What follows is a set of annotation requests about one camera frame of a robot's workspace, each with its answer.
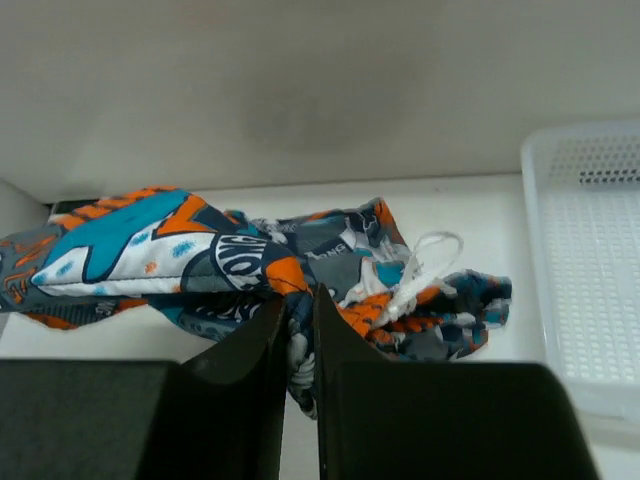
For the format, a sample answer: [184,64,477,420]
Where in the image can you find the colourful patterned shorts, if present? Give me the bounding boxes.
[1,187,512,417]

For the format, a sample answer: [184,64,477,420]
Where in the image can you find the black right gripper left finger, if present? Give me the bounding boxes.
[1,298,286,479]

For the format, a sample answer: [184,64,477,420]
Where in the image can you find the white perforated plastic basket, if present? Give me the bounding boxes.
[521,120,639,426]

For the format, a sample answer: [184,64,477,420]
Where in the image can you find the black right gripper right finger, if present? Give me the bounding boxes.
[313,287,598,479]

